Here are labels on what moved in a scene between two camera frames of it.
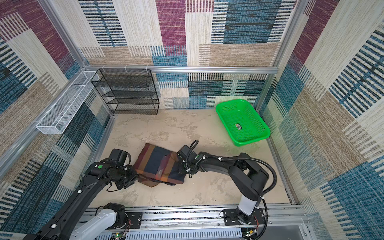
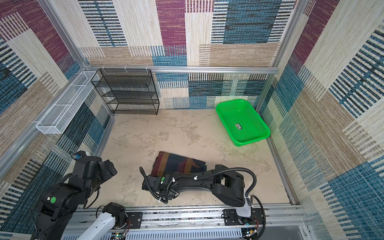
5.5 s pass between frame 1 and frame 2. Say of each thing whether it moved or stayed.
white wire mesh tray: stayed
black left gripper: moved
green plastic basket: stayed
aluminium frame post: stayed
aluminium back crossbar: stayed
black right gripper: moved
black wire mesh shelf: stayed
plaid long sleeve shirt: moved
